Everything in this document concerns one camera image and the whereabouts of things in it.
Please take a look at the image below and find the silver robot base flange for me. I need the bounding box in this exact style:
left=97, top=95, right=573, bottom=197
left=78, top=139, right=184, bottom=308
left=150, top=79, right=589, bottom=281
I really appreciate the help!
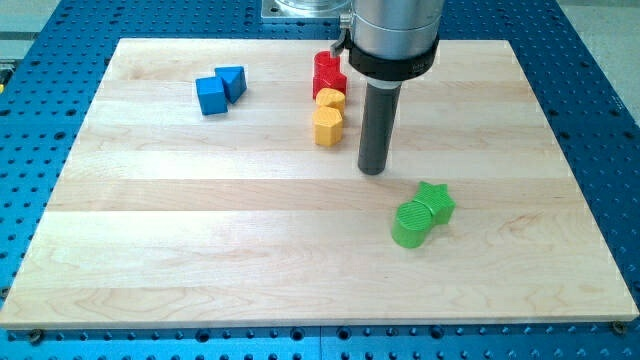
left=261, top=0, right=351, bottom=21

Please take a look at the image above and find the red cylinder block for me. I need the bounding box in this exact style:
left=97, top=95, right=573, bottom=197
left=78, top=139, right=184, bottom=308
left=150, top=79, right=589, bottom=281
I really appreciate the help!
left=313, top=51, right=341, bottom=77

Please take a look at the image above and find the yellow hexagon block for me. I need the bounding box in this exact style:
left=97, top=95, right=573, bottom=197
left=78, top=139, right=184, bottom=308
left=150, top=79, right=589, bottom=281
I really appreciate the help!
left=312, top=106, right=343, bottom=147

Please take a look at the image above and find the red star block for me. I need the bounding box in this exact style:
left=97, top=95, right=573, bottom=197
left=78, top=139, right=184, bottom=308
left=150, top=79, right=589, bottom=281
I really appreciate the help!
left=312, top=71, right=347, bottom=99

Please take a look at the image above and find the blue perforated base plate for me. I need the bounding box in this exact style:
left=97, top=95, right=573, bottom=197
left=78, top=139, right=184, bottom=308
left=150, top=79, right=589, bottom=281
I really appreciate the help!
left=1, top=0, right=639, bottom=359

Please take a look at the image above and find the green star block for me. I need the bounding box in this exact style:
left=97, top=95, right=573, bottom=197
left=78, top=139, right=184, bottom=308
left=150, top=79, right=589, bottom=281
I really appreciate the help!
left=413, top=182, right=456, bottom=225

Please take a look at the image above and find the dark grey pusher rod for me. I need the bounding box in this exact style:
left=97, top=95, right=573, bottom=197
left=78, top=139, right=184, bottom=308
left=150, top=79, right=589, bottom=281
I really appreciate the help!
left=358, top=79, right=401, bottom=175

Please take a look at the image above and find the yellow rounded block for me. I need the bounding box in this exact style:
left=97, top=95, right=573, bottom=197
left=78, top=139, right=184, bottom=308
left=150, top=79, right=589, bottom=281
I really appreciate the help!
left=315, top=88, right=346, bottom=115

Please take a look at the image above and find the blue triangle block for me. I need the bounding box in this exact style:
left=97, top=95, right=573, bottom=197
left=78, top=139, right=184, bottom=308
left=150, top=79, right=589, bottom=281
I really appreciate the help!
left=214, top=66, right=247, bottom=104

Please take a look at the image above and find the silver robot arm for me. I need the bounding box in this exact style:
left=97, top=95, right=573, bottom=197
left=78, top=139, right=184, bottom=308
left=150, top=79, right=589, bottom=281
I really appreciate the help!
left=330, top=0, right=445, bottom=89

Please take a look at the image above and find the light wooden board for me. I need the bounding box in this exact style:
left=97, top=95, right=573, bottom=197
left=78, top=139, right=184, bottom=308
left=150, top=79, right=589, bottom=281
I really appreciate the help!
left=1, top=38, right=638, bottom=330

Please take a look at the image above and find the green cylinder block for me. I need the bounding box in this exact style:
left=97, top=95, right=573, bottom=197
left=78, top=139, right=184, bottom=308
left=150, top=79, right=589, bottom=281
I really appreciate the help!
left=391, top=201, right=433, bottom=249

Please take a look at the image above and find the blue cube block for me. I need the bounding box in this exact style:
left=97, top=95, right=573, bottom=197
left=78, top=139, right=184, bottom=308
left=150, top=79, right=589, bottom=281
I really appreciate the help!
left=195, top=76, right=228, bottom=115

